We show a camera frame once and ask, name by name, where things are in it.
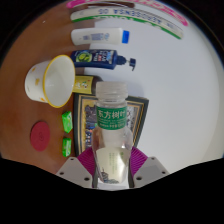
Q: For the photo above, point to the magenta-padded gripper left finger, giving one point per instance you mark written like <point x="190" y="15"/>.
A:
<point x="75" y="171"/>

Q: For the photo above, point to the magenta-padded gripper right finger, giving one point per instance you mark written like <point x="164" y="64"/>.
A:
<point x="150" y="171"/>

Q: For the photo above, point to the clear green-labelled drink bottle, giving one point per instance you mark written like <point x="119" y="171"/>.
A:
<point x="111" y="133"/>

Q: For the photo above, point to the framed group picture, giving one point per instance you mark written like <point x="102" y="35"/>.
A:
<point x="83" y="126"/>

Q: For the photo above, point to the flat round red coaster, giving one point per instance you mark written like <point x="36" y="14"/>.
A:
<point x="40" y="136"/>

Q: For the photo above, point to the brown pump bottle yellow label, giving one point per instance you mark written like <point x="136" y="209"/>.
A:
<point x="83" y="84"/>

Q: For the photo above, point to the white cup with yellow rim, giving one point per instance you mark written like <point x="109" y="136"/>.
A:
<point x="56" y="81"/>

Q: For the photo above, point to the dark blue pump bottle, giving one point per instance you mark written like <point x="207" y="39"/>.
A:
<point x="96" y="58"/>

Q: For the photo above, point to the white bottle with blue cap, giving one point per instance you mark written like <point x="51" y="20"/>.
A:
<point x="96" y="36"/>

